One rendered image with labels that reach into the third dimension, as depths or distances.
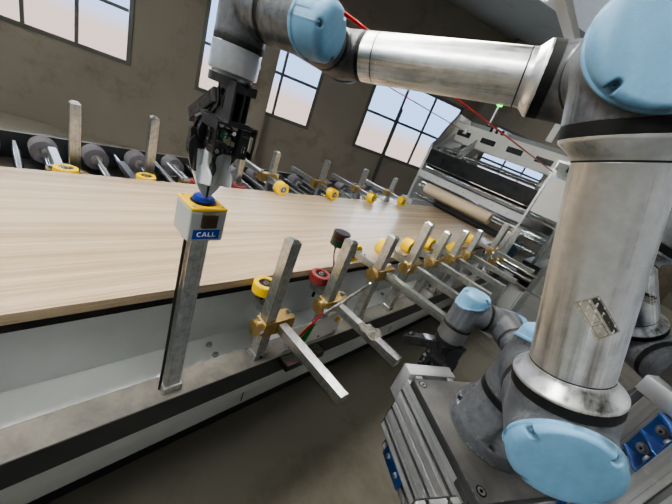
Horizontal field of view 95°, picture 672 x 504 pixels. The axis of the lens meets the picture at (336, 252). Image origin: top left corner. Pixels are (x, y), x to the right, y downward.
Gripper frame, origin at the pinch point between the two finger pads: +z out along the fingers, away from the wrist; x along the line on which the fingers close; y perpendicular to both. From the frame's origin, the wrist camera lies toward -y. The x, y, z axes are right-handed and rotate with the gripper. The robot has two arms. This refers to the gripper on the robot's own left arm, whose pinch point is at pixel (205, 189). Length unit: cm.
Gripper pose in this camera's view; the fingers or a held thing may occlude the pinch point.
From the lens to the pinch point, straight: 64.5
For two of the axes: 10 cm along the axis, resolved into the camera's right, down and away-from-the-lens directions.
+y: 6.5, 5.1, -5.6
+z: -3.4, 8.6, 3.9
